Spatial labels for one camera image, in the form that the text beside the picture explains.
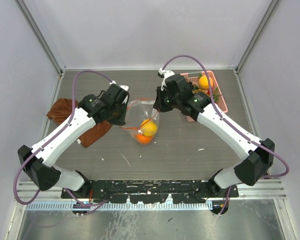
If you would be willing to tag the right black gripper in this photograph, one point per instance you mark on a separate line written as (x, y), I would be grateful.
(159, 104)

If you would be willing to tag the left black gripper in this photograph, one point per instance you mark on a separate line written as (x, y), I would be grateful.
(121, 120)

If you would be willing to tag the clear orange-zip bag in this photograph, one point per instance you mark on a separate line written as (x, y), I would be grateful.
(139, 110)

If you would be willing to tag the orange peach toy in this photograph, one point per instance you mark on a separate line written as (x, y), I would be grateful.
(205, 82)

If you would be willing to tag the yellow lemon toy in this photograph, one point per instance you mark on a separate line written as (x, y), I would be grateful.
(148, 128)

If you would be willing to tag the orange persimmon toy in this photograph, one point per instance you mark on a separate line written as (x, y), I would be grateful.
(142, 139)

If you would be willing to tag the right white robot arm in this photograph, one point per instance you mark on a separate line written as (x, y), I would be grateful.
(255, 154)

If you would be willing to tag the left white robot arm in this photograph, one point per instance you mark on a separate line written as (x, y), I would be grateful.
(39, 160)

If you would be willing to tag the dark grape bunch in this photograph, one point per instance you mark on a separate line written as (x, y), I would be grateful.
(191, 85)

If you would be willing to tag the pink plastic basket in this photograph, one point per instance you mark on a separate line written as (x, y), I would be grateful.
(194, 76)

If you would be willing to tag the red cherry with leaves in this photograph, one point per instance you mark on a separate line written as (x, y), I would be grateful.
(215, 93)

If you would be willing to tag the brown cloth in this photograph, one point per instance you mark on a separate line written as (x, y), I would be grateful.
(62, 109)

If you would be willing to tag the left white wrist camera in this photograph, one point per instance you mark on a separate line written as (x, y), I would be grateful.
(124, 87)

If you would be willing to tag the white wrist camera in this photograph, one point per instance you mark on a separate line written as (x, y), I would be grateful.
(124, 87)
(164, 74)

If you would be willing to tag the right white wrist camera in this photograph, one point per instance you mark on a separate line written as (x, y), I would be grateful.
(164, 74)

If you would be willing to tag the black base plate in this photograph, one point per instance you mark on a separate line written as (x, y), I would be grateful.
(150, 191)

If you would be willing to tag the slotted cable duct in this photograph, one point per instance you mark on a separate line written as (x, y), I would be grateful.
(166, 206)

